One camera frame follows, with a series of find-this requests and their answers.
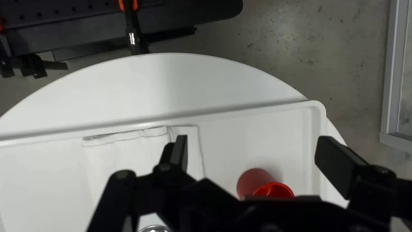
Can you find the white plastic tray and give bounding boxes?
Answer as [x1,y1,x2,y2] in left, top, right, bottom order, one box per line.
[0,100,348,232]

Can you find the white round table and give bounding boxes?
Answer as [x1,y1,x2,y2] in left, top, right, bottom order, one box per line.
[0,52,348,147]

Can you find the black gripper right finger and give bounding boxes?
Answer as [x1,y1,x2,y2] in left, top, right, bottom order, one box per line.
[314,135,395,211]

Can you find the orange black clamp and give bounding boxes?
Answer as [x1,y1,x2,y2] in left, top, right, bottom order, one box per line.
[117,0,148,54]

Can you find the black perforated mounting board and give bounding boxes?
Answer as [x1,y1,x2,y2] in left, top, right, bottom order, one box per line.
[0,0,243,55]

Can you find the red metal mug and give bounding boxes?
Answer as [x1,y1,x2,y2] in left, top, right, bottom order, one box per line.
[237,168,295,200]

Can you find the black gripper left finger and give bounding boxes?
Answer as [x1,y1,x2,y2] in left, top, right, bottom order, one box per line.
[158,135,188,171]

